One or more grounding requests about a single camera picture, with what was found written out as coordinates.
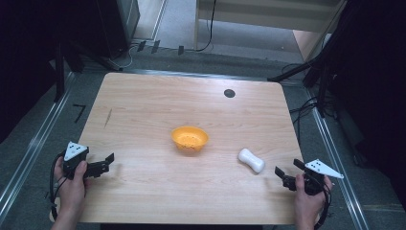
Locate person's left hand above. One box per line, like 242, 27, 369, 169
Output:
53, 155, 89, 213

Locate white floor cable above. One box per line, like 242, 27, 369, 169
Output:
115, 43, 136, 70

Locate black floor cables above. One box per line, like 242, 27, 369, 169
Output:
281, 62, 341, 137

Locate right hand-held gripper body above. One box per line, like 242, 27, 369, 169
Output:
282, 158, 345, 196

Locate white peanut-shaped bottle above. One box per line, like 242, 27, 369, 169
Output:
237, 148, 266, 174

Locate white wooden furniture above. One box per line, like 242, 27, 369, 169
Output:
193, 0, 349, 62

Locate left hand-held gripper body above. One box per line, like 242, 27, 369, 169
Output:
62, 141, 109, 180

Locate dark curtain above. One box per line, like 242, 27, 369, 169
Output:
325, 0, 406, 210
0, 0, 97, 145

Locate black cabinet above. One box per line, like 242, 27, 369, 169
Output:
94, 0, 142, 60

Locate black hanging cable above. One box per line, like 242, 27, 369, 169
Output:
193, 0, 218, 54

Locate metal floor rail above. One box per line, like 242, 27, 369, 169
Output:
123, 67, 270, 82
0, 72, 77, 223
304, 87, 372, 230

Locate black metal stand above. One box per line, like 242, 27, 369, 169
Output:
267, 52, 338, 119
53, 39, 124, 104

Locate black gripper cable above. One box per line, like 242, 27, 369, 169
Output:
48, 151, 69, 222
313, 183, 333, 230

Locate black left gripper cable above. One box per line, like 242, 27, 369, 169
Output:
48, 151, 69, 222

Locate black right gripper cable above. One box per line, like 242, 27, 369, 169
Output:
313, 183, 333, 230

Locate orange plastic bowl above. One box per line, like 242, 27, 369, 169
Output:
170, 126, 211, 153

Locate person's right hand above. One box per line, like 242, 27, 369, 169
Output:
293, 172, 334, 222

